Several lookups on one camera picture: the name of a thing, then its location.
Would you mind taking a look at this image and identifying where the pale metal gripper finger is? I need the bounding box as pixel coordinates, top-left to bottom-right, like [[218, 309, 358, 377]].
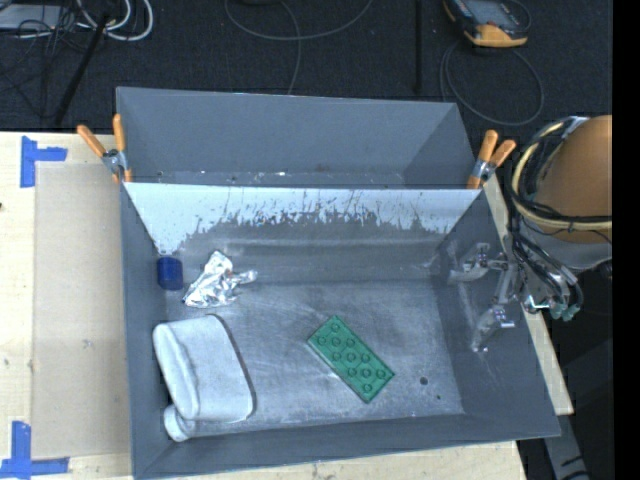
[[446, 241, 509, 286], [471, 304, 517, 354]]

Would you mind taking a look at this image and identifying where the dark green flat block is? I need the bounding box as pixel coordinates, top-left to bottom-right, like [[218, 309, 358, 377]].
[[306, 314, 397, 405]]

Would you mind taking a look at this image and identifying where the grey metal bin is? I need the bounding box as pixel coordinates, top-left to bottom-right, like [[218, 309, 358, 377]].
[[114, 86, 563, 480]]

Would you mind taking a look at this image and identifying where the crumpled silver foil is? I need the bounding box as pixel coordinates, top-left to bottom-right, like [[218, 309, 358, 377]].
[[180, 249, 259, 310]]

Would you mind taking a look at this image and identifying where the white plastic jug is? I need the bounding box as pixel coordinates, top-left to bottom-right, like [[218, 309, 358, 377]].
[[151, 313, 256, 444]]

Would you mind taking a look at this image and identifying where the blue cup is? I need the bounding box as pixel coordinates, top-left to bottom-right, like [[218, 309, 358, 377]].
[[156, 255, 185, 292]]

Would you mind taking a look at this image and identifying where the pale cardboard board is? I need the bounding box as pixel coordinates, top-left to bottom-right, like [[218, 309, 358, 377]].
[[30, 161, 133, 460]]

